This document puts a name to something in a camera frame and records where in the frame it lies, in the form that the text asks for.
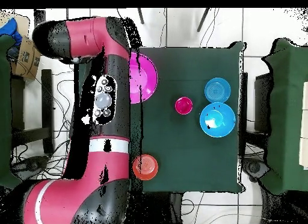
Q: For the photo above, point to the orange bowl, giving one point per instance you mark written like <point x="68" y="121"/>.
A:
<point x="146" y="167"/>

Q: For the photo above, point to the green cloth on side table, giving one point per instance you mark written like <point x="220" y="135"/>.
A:
<point x="4" y="113"/>
<point x="286" y="113"/>

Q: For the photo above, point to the cardboard box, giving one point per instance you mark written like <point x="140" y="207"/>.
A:
<point x="27" y="65"/>

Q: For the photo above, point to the large pink bowl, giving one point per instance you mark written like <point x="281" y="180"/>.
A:
<point x="148" y="77"/>

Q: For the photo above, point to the black monitor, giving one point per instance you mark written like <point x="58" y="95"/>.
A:
<point x="262" y="101"/>

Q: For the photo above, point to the crimson cup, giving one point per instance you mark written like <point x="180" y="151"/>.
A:
<point x="183" y="105"/>

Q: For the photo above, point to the small blue bowl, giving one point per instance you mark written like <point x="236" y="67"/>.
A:
<point x="217" y="90"/>

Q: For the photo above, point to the dark tripod leg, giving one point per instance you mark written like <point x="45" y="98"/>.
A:
<point x="141" y="16"/>
<point x="202" y="20"/>

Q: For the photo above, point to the dark green tablecloth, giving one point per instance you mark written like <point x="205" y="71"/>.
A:
<point x="192" y="149"/>

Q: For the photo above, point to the blue cloth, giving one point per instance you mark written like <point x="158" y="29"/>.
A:
<point x="10" y="29"/>

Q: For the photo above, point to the white box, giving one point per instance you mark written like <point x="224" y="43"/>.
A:
<point x="305" y="125"/>

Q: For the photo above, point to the dark grey stand base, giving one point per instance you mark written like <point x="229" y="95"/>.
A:
<point x="31" y="165"/>
<point x="255" y="167"/>

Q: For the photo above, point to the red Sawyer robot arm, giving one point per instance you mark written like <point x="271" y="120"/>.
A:
<point x="101" y="166"/>

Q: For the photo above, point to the black chair frame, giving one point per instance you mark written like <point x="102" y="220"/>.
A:
<point x="47" y="101"/>

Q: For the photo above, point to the large blue bowl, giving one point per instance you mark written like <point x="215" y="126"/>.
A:
<point x="223" y="118"/>

